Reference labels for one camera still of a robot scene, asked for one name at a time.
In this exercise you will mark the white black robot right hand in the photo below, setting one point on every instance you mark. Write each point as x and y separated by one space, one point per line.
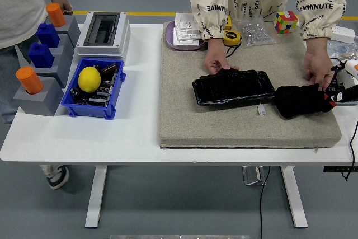
351 71

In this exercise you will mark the person's right hand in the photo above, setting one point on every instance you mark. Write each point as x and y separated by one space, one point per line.
216 61

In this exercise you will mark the black glossy panel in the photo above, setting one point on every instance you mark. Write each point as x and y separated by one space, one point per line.
232 89

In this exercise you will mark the black rag with bear face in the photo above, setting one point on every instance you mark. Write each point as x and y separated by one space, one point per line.
299 100

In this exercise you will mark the person's left forearm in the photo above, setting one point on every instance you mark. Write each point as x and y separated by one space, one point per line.
319 18

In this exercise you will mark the person's right forearm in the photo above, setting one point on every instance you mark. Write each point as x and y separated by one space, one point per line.
211 20

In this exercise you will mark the black table control panel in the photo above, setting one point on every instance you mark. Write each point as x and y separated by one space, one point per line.
335 169

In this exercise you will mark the orange cylinder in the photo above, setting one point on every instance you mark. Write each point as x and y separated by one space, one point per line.
56 15
29 80

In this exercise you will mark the clear plastic parts bags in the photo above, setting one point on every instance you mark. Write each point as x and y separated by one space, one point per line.
342 48

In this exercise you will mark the yellow tape measure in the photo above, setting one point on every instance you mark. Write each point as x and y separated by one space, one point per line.
232 37

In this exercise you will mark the grey holder block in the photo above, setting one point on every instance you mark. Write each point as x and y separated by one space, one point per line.
37 104
73 29
66 47
63 72

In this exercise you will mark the white power strip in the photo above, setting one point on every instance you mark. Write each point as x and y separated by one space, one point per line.
342 34

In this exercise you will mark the blue bottle-shaped block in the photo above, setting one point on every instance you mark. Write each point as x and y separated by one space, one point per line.
48 35
41 55

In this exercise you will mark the clear bag of screws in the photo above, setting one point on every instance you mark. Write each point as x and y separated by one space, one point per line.
256 33

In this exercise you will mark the purple tray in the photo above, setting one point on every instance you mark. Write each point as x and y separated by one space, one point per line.
169 37

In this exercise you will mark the multicolour puzzle cube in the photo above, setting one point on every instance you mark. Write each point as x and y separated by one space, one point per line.
285 23

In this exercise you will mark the grey-brown mat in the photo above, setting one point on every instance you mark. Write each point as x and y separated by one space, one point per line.
223 130

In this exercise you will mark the brown cylindrical capacitor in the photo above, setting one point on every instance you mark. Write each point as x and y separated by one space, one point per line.
109 69

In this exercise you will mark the yellow lemon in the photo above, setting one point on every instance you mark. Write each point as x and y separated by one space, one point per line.
89 79

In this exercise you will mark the black round capacitor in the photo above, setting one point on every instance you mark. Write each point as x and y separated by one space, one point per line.
75 92

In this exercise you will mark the dark circuit board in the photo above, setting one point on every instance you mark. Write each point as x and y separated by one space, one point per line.
104 93

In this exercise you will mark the blue plastic bin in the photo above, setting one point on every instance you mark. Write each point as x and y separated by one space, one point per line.
89 110

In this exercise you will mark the white table leg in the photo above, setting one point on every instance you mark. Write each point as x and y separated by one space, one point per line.
95 197
295 197

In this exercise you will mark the dark white sneaker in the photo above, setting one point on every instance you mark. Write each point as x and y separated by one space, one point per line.
58 178

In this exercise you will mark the white switch plates stack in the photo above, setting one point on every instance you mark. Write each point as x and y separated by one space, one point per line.
186 30

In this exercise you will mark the white grey electrical enclosure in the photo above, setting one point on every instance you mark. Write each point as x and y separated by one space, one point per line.
81 47

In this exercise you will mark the metal bracket under table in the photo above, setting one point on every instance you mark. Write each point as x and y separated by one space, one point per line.
251 175

